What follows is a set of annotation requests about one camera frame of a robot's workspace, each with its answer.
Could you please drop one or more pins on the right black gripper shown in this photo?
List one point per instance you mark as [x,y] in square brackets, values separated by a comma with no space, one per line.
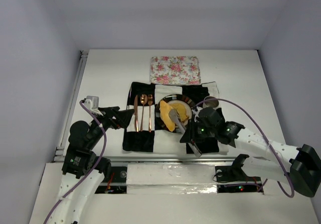
[191,131]

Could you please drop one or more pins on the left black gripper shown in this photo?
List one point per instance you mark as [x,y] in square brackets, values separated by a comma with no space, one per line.
[112,117]

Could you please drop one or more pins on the brown bread slice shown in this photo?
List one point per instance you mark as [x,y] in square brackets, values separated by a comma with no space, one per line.
[181,109]

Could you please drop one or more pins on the metal tongs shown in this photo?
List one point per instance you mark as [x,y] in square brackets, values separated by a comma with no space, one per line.
[176,119]

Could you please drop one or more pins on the yellow bread slice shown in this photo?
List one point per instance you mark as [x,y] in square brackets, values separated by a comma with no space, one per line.
[165,109]

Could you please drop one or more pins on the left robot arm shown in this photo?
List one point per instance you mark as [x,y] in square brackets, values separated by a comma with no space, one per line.
[83,170]

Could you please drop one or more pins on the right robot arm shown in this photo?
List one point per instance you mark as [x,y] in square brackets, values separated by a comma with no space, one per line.
[299,167]

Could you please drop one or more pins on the metal cup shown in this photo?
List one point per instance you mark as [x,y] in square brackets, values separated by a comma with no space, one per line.
[211,102]

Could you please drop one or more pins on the copper knife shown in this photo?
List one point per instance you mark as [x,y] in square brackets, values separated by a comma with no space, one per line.
[136,113]

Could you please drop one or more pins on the dark rimmed ceramic plate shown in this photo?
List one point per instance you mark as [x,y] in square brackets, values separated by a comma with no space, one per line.
[159,124]

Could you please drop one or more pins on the black white checkered cloth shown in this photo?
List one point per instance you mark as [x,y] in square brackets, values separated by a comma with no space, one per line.
[160,141]

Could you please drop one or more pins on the copper spoon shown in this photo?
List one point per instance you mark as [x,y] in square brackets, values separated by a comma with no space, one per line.
[143,101]

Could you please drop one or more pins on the copper fork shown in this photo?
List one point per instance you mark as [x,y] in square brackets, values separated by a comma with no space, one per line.
[149,101]

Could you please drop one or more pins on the floral rectangular tray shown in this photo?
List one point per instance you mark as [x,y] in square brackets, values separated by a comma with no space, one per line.
[175,70]

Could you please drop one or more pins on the white foam block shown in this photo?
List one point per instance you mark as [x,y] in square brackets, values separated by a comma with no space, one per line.
[170,179]

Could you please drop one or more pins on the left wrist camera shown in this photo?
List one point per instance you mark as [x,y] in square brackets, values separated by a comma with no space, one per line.
[92,104]

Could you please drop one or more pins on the aluminium rail left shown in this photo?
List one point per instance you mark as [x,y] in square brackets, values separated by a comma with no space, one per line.
[59,151]

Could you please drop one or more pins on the aluminium rail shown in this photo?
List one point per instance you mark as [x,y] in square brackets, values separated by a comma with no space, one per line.
[156,160]
[59,151]

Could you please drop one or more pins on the aluminium rail front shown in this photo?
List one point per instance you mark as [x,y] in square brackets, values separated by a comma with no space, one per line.
[156,160]

